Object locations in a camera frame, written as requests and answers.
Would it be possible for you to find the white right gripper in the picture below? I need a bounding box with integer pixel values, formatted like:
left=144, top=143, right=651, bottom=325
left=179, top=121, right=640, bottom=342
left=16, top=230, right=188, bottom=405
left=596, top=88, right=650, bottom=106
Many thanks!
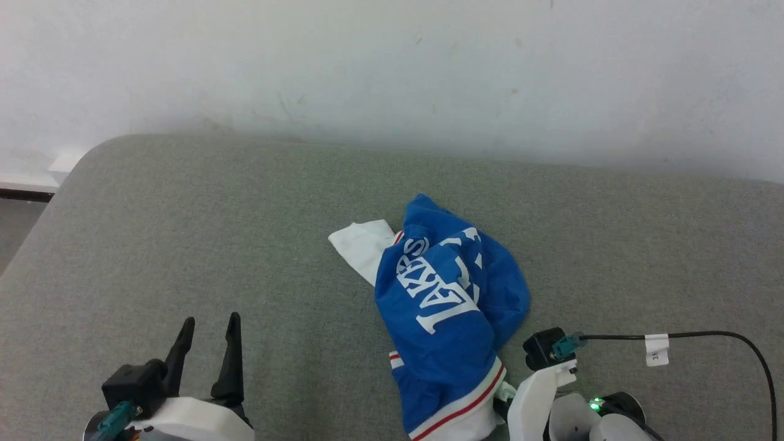
left=507, top=360, right=578, bottom=441

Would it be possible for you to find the dark baseboard strip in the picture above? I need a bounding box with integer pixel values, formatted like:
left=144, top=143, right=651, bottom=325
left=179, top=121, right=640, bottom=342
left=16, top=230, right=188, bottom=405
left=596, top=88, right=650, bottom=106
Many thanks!
left=0, top=187, right=56, bottom=203

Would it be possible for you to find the teal right camera connector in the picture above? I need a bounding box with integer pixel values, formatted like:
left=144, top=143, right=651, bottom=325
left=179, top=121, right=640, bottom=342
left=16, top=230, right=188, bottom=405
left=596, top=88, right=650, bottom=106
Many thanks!
left=551, top=333, right=587, bottom=360

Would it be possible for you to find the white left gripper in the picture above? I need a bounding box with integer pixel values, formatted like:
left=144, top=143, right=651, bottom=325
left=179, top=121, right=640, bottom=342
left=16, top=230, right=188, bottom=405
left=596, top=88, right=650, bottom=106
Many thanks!
left=126, top=312, right=255, bottom=441

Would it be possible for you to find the white cable label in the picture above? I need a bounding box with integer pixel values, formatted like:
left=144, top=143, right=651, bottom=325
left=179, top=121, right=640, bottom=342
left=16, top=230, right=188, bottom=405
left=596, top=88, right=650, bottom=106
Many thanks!
left=645, top=334, right=670, bottom=368

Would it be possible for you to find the teal camera connector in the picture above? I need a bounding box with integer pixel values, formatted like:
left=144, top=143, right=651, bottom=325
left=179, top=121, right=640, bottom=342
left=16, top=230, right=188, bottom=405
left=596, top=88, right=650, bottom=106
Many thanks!
left=551, top=333, right=587, bottom=360
left=97, top=401, right=137, bottom=440

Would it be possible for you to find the black right camera cable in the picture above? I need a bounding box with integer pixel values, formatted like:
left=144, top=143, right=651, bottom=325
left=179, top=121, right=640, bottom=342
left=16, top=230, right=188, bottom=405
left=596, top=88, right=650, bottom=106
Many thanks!
left=579, top=331, right=778, bottom=441

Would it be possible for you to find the teal left camera connector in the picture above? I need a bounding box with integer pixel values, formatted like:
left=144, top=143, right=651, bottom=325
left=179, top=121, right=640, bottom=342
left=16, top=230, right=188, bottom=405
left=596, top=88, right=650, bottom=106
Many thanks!
left=97, top=401, right=137, bottom=440

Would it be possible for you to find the blue white sports shirt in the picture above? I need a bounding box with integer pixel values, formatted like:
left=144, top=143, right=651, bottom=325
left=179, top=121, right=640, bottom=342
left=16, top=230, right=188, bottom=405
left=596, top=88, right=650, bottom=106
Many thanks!
left=328, top=194, right=531, bottom=441

